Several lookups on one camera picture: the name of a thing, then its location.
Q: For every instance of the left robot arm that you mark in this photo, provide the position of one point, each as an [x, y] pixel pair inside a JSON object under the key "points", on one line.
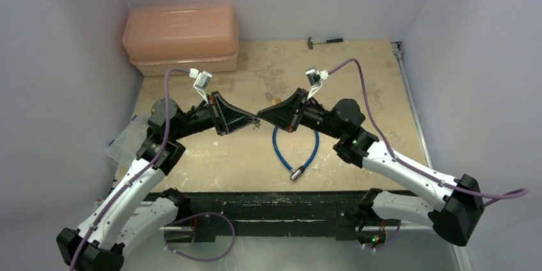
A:
{"points": [[113, 231]]}

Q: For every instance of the pink plastic toolbox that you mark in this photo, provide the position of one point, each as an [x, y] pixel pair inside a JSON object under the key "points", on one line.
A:
{"points": [[200, 36]]}

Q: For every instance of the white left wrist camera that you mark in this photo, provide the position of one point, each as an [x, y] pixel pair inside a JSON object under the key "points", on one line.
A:
{"points": [[201, 81]]}

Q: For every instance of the small black-handled hammer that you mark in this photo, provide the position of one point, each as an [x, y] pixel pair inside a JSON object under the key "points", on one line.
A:
{"points": [[311, 43]]}

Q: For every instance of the clear plastic screw organizer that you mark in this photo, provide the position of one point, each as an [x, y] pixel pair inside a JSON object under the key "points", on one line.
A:
{"points": [[122, 150]]}

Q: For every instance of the brass padlock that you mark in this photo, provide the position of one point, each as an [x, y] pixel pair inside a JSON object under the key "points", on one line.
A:
{"points": [[273, 100]]}

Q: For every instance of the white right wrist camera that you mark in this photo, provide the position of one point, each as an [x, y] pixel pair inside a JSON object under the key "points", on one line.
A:
{"points": [[316, 79]]}

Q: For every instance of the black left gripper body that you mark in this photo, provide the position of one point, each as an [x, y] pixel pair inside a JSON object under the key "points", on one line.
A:
{"points": [[209, 101]]}

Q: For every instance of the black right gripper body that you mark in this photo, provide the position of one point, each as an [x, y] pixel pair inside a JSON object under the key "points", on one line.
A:
{"points": [[299, 110]]}

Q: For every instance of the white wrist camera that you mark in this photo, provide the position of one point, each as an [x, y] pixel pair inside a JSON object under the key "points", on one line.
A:
{"points": [[201, 81], [316, 79]]}

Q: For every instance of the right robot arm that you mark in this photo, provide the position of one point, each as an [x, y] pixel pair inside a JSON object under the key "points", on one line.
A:
{"points": [[447, 204]]}

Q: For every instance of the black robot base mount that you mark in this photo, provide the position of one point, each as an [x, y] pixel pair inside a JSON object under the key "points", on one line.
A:
{"points": [[342, 215]]}

